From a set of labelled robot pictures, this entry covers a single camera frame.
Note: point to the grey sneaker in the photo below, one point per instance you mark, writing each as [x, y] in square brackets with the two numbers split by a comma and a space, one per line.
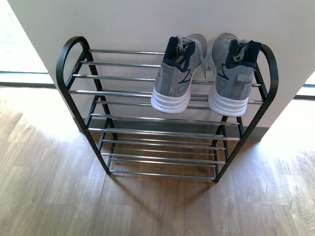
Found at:
[233, 62]
[184, 57]

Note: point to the black metal shoe rack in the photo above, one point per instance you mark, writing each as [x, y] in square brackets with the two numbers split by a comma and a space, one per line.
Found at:
[108, 93]

